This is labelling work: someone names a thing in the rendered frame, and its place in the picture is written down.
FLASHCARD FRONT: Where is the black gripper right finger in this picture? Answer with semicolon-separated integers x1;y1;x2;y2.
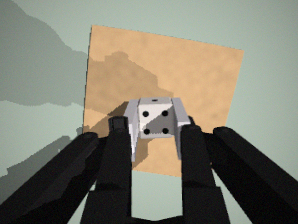
171;97;298;224

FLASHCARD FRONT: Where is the tan mottled mat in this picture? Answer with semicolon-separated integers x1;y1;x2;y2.
83;25;244;177

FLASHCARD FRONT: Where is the white die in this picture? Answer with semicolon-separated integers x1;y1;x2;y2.
137;97;174;139

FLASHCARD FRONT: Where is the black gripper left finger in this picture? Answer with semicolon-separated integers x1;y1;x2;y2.
0;99;139;224

